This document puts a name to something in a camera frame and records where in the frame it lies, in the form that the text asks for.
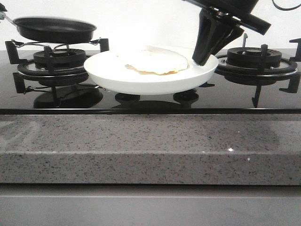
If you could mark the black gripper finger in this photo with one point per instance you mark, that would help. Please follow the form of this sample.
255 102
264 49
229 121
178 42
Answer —
207 17
219 36

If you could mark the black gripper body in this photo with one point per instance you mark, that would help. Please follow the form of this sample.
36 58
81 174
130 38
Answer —
240 9

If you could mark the fried egg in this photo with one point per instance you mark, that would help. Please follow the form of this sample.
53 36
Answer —
151 59

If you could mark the white round plate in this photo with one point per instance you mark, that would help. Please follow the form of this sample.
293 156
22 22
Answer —
109 72

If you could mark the black frying pan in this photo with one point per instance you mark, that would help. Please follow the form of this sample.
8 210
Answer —
52 29

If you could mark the black glass gas cooktop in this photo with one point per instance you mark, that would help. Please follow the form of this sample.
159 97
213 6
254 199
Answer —
221 95

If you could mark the black right burner pan support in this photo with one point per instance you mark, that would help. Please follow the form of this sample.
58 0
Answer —
251 68

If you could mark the black burner pan support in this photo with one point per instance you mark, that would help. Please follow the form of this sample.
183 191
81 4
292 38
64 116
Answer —
251 68
50 68

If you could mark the black left burner pan support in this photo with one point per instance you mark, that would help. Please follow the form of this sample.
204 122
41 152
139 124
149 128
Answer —
50 68

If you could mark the grey cabinet front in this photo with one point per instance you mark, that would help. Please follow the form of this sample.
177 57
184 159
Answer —
84 205

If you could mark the silver wire pan reducer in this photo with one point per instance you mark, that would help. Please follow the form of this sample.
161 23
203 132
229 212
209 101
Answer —
18 44

